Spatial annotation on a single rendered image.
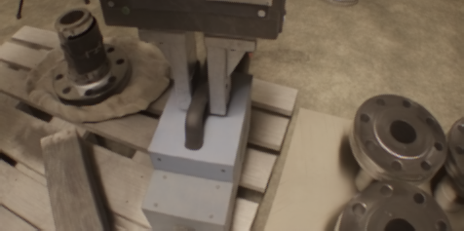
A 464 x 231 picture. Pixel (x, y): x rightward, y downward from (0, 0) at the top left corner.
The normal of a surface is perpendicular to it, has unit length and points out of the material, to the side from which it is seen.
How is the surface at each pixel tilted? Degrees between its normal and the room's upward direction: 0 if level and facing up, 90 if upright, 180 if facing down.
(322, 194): 0
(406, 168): 0
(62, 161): 0
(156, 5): 90
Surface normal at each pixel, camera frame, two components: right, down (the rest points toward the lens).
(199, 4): -0.18, 0.72
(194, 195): 0.00, -0.68
